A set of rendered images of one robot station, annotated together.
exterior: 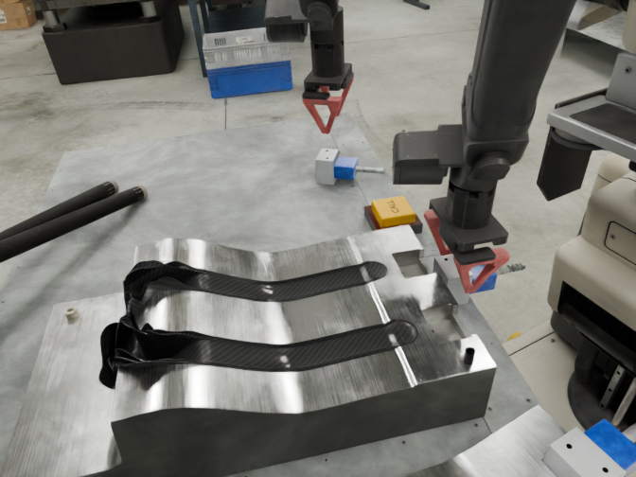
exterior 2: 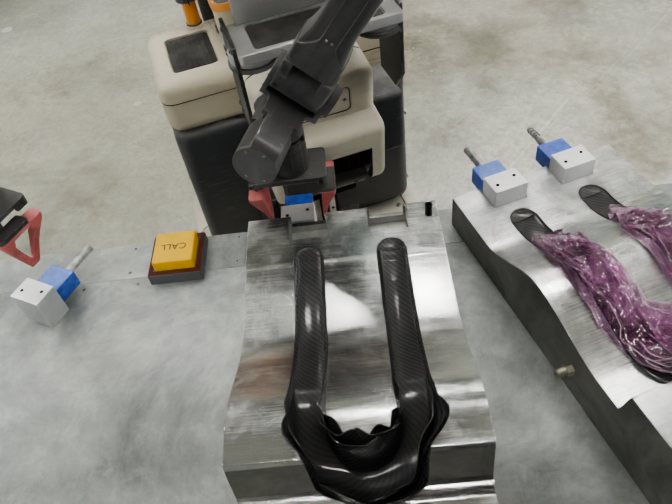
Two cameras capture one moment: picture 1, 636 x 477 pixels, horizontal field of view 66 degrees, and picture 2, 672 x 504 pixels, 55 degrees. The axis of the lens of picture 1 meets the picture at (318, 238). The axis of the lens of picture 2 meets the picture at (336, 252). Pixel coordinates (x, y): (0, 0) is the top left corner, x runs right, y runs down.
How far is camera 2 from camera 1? 0.59 m
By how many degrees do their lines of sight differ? 55
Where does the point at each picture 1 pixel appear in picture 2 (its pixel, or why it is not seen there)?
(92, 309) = not seen: outside the picture
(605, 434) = (484, 171)
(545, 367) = not seen: hidden behind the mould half
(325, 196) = (89, 321)
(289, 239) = (160, 365)
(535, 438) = (478, 206)
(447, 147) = (286, 116)
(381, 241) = (267, 245)
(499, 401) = not seen: hidden behind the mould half
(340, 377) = (429, 295)
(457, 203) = (295, 156)
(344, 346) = (394, 291)
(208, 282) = (304, 386)
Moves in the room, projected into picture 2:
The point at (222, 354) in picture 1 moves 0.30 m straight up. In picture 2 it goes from (408, 369) to (396, 149)
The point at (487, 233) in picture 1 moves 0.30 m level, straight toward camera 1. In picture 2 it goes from (317, 158) to (529, 220)
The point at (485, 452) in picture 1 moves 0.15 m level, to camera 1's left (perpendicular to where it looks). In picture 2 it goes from (488, 233) to (493, 323)
